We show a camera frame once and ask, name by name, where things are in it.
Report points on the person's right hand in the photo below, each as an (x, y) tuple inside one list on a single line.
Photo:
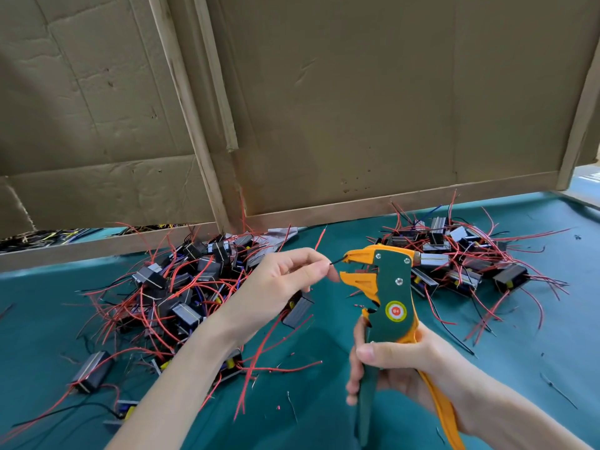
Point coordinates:
[(431, 365)]

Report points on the person's left hand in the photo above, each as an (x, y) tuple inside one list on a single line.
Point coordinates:
[(262, 290)]

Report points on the person's left forearm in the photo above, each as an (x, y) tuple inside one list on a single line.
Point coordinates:
[(173, 393)]

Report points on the person's right forearm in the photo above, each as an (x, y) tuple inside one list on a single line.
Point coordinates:
[(525, 419)]

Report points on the crumpled grey plastic bag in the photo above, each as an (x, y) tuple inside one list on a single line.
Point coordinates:
[(267, 243)]

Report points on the thin wooden strip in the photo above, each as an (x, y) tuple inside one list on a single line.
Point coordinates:
[(216, 75)]

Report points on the flat grey board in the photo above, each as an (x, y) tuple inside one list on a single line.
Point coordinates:
[(583, 187)]

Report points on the smooth brown cardboard panel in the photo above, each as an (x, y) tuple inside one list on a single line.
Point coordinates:
[(403, 89)]

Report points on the creased brown cardboard panel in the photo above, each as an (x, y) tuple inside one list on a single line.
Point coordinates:
[(84, 89)]

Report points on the long wooden bottom rail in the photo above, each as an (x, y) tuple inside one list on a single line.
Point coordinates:
[(403, 199)]

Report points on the short wooden bottom rail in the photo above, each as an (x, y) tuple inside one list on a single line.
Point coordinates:
[(94, 250)]

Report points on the wide wooden post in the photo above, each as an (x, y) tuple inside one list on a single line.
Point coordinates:
[(187, 107)]

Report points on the wooden corner post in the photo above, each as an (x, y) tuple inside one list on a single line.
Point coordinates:
[(577, 126)]

